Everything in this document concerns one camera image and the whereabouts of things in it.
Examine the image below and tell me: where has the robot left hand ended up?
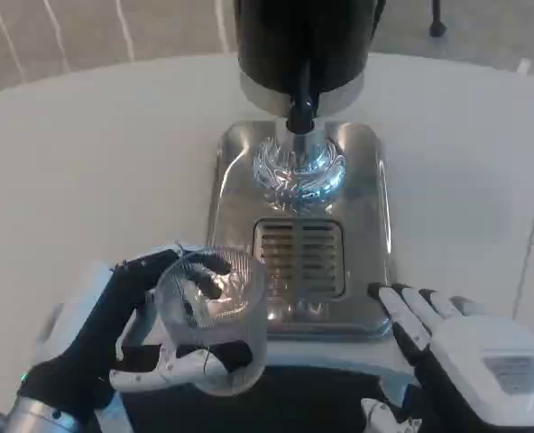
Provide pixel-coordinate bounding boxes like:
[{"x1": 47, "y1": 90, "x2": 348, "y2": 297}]
[{"x1": 18, "y1": 243, "x2": 254, "y2": 411}]

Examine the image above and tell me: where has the clear ribbed glass cup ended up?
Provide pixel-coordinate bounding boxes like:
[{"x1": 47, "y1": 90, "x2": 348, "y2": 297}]
[{"x1": 152, "y1": 245, "x2": 268, "y2": 398}]

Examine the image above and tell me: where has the black furniture leg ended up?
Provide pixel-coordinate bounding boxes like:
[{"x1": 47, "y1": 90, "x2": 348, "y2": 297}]
[{"x1": 428, "y1": 0, "x2": 448, "y2": 37}]

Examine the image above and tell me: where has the black and white robot torso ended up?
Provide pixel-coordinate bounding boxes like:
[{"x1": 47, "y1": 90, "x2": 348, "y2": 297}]
[{"x1": 108, "y1": 360, "x2": 426, "y2": 433}]

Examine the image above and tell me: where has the black drink dispenser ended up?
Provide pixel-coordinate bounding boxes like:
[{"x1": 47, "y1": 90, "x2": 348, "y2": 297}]
[{"x1": 233, "y1": 0, "x2": 388, "y2": 213}]

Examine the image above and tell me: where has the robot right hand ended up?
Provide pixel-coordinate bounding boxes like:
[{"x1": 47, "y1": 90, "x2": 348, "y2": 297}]
[{"x1": 360, "y1": 281, "x2": 534, "y2": 433}]

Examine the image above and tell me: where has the steel drip tray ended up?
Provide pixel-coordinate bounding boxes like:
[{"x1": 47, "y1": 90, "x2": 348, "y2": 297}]
[{"x1": 206, "y1": 120, "x2": 397, "y2": 342}]

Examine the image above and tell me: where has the black dispenser tap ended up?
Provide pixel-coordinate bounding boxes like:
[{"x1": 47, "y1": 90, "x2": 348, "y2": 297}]
[{"x1": 286, "y1": 58, "x2": 318, "y2": 135}]

